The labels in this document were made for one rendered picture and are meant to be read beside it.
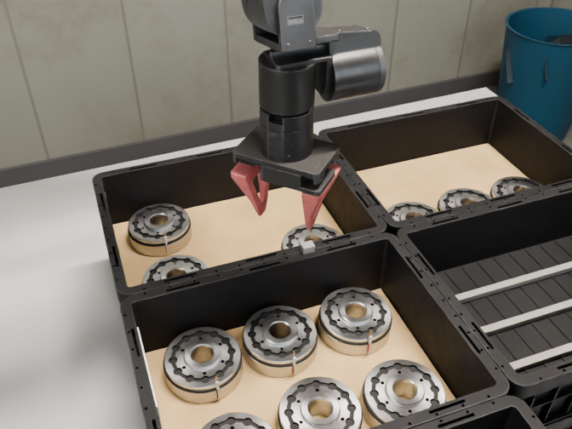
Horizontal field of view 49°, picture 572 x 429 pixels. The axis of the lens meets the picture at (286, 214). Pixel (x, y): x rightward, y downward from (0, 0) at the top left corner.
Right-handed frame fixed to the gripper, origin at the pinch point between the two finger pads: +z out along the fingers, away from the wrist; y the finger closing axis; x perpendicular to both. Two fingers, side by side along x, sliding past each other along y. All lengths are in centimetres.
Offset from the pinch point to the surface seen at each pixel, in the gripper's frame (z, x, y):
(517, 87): 78, -212, -11
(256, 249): 23.4, -16.2, 12.8
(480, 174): 23, -54, -16
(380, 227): 13.3, -18.5, -6.9
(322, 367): 23.4, 1.3, -6.2
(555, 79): 71, -210, -25
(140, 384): 13.6, 19.6, 8.9
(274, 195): 23.3, -31.0, 16.7
